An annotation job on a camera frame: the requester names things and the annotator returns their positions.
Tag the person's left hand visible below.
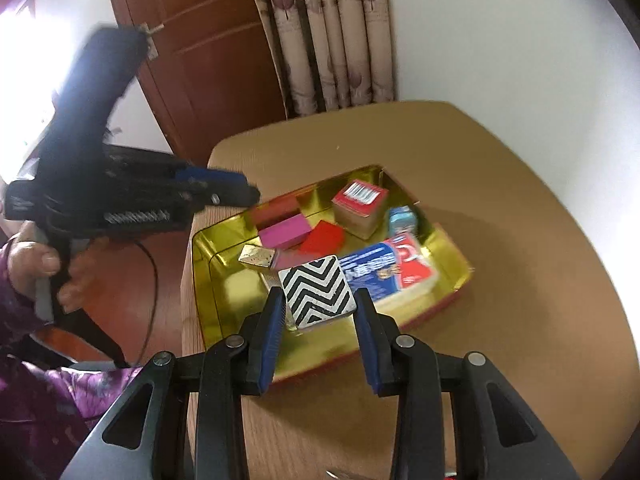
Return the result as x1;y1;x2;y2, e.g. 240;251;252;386
5;236;109;312

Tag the person's left forearm purple sleeve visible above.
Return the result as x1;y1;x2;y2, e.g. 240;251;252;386
0;245;146;480

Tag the black cable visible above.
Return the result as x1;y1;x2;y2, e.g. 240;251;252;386
122;240;160;368

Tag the clear floss pick box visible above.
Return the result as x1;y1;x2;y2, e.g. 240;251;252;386
340;232;441;311

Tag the beige leaf print curtain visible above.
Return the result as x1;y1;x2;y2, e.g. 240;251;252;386
243;0;398;118

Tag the gold metal lighter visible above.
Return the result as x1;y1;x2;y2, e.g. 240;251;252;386
238;245;277;272

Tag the bright window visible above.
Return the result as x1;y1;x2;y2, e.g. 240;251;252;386
0;5;76;171

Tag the red box with barcode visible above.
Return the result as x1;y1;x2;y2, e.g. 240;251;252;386
331;178;391;240

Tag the red tin box gold inside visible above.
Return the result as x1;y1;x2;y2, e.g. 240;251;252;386
191;163;475;386

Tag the pink block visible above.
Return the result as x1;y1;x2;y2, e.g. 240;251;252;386
259;213;312;250

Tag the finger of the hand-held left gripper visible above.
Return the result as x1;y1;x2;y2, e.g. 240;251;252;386
172;165;248;189
190;182;262;209

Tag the silver door handle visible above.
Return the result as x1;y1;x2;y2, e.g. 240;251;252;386
140;22;166;59

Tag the dark red block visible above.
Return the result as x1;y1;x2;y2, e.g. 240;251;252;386
250;195;301;228

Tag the brown wooden door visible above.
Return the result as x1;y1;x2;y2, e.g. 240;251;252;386
102;0;291;168

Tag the small blue clear container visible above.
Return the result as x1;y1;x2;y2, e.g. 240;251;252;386
387;205;418;237

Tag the black white zigzag box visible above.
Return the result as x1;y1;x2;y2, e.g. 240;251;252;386
277;255;358;332

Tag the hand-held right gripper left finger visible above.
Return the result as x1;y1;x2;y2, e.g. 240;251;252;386
60;287;286;480

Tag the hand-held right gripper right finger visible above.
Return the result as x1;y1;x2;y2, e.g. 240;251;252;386
354;289;581;480

